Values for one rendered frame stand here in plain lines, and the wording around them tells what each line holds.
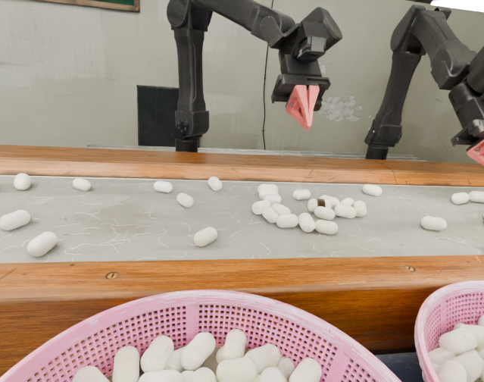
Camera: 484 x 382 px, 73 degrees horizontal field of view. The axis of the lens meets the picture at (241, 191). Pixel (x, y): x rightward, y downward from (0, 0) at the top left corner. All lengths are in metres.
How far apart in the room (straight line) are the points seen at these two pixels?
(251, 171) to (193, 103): 0.30
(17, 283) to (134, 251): 0.12
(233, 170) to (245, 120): 1.96
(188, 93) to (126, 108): 1.68
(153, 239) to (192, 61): 0.55
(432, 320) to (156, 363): 0.24
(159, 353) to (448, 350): 0.25
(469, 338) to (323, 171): 0.43
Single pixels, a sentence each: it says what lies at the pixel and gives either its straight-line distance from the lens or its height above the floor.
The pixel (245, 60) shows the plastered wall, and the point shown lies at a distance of 2.56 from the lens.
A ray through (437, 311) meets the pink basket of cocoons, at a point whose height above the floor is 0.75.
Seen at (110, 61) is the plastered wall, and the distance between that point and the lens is 2.53.
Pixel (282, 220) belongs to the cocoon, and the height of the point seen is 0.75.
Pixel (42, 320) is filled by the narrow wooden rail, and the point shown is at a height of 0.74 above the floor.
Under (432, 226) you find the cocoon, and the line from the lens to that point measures 0.58.
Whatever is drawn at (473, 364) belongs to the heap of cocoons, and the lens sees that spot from 0.36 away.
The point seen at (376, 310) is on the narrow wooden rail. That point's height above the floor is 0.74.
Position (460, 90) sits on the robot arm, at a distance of 0.80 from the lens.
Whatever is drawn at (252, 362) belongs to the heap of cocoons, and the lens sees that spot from 0.28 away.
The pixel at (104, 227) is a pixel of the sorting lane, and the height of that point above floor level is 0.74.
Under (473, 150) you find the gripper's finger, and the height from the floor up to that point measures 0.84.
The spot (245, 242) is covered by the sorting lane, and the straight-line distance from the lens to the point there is 0.43.
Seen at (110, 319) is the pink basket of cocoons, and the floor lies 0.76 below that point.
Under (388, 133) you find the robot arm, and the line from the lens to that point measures 1.08.
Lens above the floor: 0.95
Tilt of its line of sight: 21 degrees down
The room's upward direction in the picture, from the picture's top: 5 degrees clockwise
